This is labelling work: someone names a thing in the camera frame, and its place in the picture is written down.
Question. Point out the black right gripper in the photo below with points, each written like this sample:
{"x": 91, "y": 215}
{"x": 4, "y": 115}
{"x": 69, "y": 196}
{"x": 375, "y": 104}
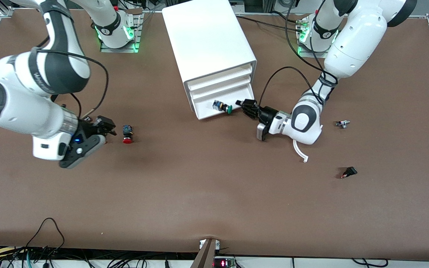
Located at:
{"x": 87, "y": 130}

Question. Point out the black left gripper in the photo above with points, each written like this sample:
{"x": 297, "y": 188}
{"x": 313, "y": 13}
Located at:
{"x": 266, "y": 113}

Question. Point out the green mushroom push button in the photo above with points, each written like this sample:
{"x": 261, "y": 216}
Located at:
{"x": 228, "y": 109}

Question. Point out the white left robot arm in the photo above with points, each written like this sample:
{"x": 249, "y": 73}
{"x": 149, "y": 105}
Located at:
{"x": 359, "y": 37}

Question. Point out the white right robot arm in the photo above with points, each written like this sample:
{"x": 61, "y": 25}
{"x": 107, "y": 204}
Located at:
{"x": 21, "y": 108}

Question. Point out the red mushroom push button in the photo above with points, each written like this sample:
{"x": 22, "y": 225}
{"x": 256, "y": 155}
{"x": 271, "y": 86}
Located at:
{"x": 127, "y": 140}

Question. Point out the white drawer cabinet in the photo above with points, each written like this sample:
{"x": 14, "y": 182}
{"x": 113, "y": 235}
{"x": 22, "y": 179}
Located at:
{"x": 207, "y": 37}

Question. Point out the white curved plastic arc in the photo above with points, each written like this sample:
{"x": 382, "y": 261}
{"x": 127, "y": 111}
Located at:
{"x": 299, "y": 152}

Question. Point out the small red display device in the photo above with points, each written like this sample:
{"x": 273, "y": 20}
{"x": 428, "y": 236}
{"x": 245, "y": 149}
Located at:
{"x": 223, "y": 263}

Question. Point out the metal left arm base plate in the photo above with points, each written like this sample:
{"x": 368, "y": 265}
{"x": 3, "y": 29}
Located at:
{"x": 305, "y": 54}

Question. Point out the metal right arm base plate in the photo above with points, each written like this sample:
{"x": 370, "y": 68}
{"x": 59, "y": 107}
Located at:
{"x": 119, "y": 50}

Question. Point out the small metal toggle switch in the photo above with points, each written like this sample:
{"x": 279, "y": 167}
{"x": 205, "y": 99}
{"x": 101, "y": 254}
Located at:
{"x": 343, "y": 124}

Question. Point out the small black rocker switch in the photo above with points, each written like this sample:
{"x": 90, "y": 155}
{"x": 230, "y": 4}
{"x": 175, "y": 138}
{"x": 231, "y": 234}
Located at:
{"x": 350, "y": 171}

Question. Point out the brown camera support post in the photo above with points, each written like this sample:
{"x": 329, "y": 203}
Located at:
{"x": 205, "y": 257}

